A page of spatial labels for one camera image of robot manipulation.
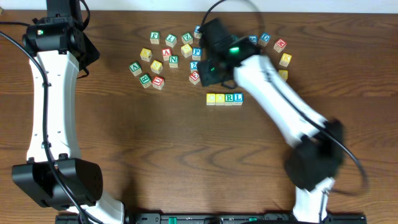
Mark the green Z letter block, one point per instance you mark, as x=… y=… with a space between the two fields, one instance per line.
x=187 y=38

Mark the yellow G letter block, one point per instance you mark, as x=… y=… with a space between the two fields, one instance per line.
x=284 y=74

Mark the blue L block top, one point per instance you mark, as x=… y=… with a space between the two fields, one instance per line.
x=197 y=33

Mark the red e block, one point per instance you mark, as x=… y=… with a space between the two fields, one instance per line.
x=194 y=77
x=280 y=45

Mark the yellow s block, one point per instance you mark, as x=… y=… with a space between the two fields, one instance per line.
x=186 y=50
x=156 y=66

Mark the yellow S block upper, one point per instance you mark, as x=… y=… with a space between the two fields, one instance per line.
x=186 y=50

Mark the blue l block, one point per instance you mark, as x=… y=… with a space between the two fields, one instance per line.
x=238 y=99
x=197 y=33

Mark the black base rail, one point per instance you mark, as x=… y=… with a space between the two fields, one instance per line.
x=155 y=218

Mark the yellow K letter block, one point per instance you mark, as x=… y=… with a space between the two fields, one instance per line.
x=146 y=54

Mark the green B letter block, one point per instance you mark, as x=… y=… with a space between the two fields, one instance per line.
x=145 y=80

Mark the green R letter block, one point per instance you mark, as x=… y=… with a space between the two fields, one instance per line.
x=229 y=99

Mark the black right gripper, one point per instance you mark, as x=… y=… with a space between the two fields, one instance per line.
x=214 y=32

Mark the yellow K block right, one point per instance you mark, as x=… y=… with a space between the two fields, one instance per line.
x=285 y=59

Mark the red E block lower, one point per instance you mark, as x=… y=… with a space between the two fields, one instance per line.
x=194 y=77

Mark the blue P letter block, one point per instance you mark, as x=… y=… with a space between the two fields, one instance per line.
x=196 y=53

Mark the red E block upper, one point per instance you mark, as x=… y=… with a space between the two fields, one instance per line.
x=280 y=45

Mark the blue D block right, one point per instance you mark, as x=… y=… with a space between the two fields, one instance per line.
x=264 y=39

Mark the red U block lower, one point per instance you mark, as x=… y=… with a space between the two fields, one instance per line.
x=158 y=82

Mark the green J letter block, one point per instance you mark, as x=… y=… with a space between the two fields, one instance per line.
x=155 y=37

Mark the red A letter block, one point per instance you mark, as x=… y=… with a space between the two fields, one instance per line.
x=166 y=53

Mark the blue 5 number block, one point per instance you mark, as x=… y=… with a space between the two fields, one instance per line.
x=253 y=39

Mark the yellow S block lower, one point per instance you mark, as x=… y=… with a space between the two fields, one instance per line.
x=156 y=66

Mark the green V letter block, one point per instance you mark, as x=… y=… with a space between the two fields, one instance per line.
x=135 y=68

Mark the yellow O block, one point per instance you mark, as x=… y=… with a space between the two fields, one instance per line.
x=220 y=99

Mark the blue 2 number block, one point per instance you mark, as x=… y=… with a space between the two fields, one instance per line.
x=193 y=66

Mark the green N letter block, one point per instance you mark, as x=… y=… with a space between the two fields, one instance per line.
x=173 y=61

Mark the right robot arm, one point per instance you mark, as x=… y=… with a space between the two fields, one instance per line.
x=316 y=155

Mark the yellow C letter block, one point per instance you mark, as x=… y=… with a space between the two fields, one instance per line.
x=211 y=99

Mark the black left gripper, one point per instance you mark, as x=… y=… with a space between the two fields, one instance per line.
x=53 y=4

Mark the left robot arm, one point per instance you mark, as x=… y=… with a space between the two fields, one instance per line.
x=54 y=174

